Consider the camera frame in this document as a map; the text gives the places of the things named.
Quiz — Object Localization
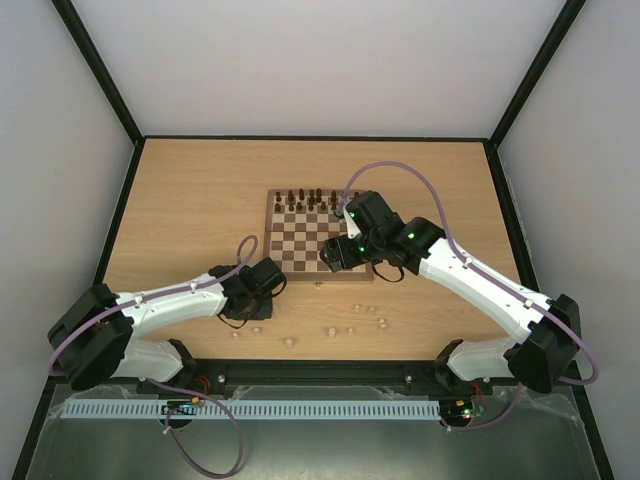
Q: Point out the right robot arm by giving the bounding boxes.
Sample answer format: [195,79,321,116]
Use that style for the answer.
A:
[320,191,580,393]

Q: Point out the electronics board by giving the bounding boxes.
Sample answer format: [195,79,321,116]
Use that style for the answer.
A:
[158,397,206,417]
[440,397,487,424]

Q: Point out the black cage frame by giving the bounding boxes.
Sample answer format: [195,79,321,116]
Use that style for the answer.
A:
[12,1,614,479]

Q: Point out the right electronics board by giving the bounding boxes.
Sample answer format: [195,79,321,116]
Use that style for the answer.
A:
[440,397,487,424]

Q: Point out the light blue cable duct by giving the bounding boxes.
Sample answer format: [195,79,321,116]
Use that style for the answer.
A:
[60,399,441,421]

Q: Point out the wooden chess board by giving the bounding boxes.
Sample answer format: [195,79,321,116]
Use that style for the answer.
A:
[263,187,374,282]

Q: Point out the left electronics board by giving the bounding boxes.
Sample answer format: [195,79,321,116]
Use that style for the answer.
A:
[158,397,206,417]

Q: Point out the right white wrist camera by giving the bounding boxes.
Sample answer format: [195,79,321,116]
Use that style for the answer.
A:
[335,197,361,239]

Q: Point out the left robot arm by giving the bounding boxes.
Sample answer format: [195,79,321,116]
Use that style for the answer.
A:
[47,258,287,391]

